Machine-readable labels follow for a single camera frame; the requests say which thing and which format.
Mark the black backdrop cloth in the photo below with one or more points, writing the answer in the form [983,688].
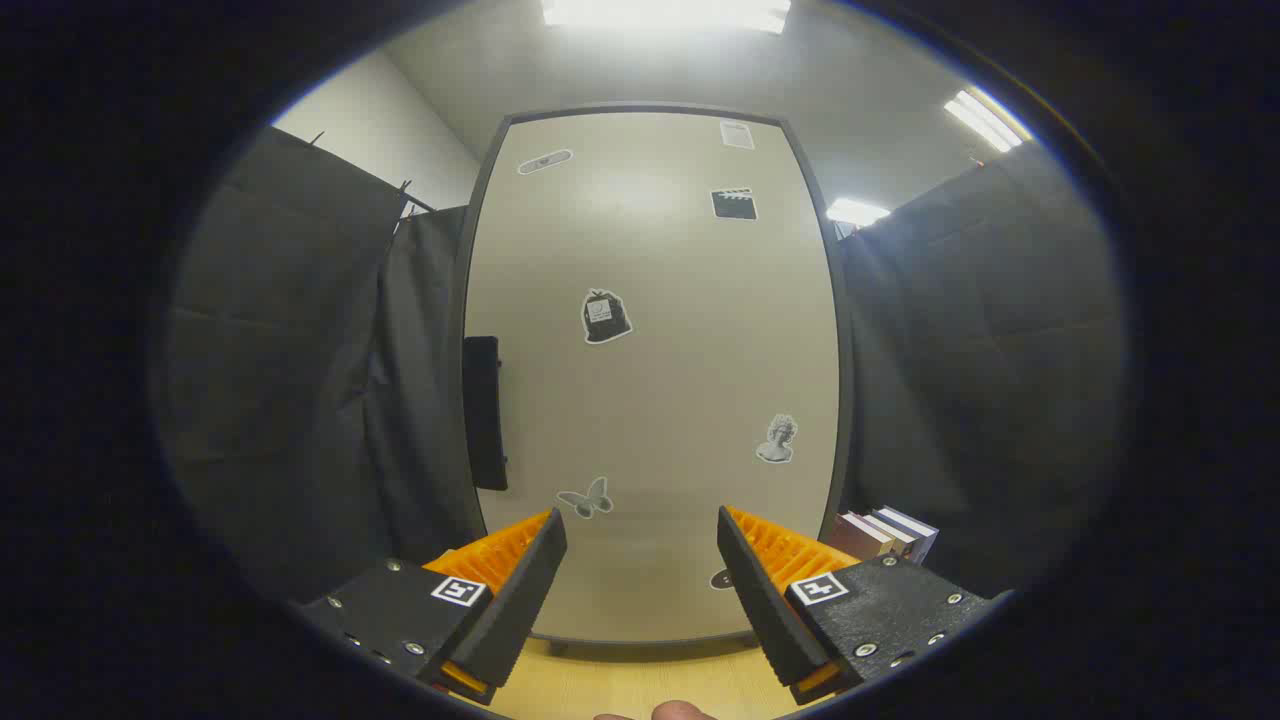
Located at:
[1000,380]
[280,380]

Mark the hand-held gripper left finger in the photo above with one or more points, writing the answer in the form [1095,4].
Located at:
[520,600]

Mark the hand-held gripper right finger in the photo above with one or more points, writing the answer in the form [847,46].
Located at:
[765,610]

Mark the small ceiling light panel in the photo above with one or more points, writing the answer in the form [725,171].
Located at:
[856,211]

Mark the brown spine book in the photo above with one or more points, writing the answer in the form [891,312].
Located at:
[895,532]

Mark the dark grey cabinet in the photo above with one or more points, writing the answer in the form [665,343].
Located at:
[845,400]

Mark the blue spine book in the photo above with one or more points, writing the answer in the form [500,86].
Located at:
[918,530]

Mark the beige cabinet door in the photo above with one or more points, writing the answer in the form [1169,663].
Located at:
[660,400]

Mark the long ceiling light panel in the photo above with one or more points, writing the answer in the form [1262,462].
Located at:
[985,120]

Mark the dark red cover book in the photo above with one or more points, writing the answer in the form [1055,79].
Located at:
[858,538]

